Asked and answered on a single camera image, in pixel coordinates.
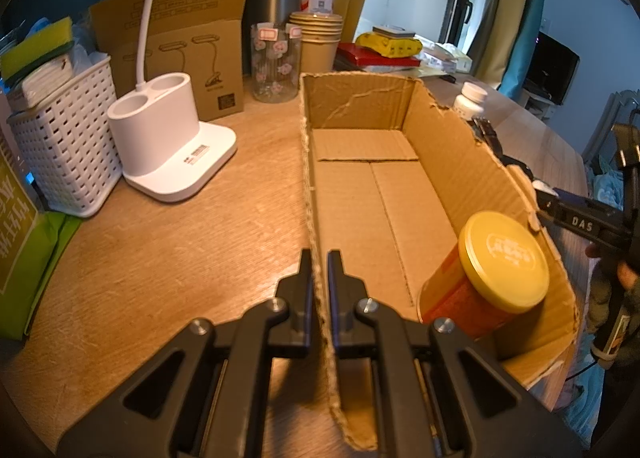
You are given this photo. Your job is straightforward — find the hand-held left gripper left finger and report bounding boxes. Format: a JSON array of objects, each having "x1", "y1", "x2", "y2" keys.
[{"x1": 56, "y1": 248, "x2": 321, "y2": 458}]

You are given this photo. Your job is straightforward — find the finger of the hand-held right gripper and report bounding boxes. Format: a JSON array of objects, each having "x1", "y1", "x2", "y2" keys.
[{"x1": 470, "y1": 118, "x2": 556, "y2": 211}]

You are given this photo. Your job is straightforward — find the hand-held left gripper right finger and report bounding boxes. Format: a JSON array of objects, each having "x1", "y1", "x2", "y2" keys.
[{"x1": 326, "y1": 249, "x2": 586, "y2": 458}]

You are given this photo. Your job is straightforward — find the cardboard box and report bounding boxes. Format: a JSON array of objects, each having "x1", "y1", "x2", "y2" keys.
[{"x1": 299, "y1": 72, "x2": 583, "y2": 452}]

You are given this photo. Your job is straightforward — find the orange can with yellow lid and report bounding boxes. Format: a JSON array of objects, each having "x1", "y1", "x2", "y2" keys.
[{"x1": 416, "y1": 210, "x2": 551, "y2": 339}]

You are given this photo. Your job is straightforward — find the person's right hand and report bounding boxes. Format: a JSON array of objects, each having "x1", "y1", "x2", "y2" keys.
[{"x1": 586, "y1": 243, "x2": 640, "y2": 339}]

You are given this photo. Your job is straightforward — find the white pill bottle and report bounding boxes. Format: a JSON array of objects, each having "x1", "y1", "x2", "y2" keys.
[{"x1": 452, "y1": 82, "x2": 488, "y2": 122}]

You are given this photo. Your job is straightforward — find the white papers and boxes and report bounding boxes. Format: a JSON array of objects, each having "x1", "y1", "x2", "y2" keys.
[{"x1": 417, "y1": 39, "x2": 473, "y2": 76}]

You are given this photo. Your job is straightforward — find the black television screen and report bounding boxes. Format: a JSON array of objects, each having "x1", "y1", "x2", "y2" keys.
[{"x1": 525, "y1": 33, "x2": 581, "y2": 106}]

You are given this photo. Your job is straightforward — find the teal curtain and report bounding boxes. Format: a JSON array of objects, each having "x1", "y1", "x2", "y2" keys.
[{"x1": 500, "y1": 0, "x2": 547, "y2": 99}]

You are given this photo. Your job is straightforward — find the small white flat box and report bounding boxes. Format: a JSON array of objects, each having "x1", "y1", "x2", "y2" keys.
[{"x1": 372, "y1": 24, "x2": 416, "y2": 39}]

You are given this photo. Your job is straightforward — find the red book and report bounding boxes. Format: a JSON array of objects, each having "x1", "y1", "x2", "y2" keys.
[{"x1": 334, "y1": 43, "x2": 422, "y2": 71}]

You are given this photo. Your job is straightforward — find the stack of brown paper cups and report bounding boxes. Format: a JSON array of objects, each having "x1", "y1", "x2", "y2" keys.
[{"x1": 288, "y1": 12, "x2": 344, "y2": 75}]

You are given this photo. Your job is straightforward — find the white desk lamp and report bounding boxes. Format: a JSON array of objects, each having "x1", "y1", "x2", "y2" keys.
[{"x1": 106, "y1": 0, "x2": 238, "y2": 203}]

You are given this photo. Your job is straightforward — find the floral print glass jar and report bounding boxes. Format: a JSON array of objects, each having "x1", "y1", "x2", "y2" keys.
[{"x1": 250, "y1": 22, "x2": 302, "y2": 104}]

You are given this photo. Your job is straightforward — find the stainless steel thermos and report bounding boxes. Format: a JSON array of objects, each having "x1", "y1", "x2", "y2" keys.
[{"x1": 245, "y1": 0, "x2": 303, "y2": 79}]

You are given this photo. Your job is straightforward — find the green plastic bag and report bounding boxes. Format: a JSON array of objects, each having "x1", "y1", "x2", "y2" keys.
[{"x1": 0, "y1": 210, "x2": 83, "y2": 341}]

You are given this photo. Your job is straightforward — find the white plastic lattice basket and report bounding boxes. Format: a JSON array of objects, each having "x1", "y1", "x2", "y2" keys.
[{"x1": 6, "y1": 54, "x2": 124, "y2": 218}]

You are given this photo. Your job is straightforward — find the brown cardboard lamp packaging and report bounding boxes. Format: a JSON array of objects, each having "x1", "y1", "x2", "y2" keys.
[{"x1": 89, "y1": 0, "x2": 253, "y2": 122}]

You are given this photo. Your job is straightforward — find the clear plastic bags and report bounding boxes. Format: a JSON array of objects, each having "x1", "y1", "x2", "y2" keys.
[{"x1": 70, "y1": 20, "x2": 112, "y2": 75}]

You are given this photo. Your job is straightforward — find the white tissue packets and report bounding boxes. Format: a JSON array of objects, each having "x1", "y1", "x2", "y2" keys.
[{"x1": 7, "y1": 57, "x2": 76, "y2": 109}]

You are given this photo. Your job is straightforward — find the yellow green sponge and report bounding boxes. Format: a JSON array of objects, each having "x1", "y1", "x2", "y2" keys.
[{"x1": 0, "y1": 16, "x2": 76, "y2": 81}]

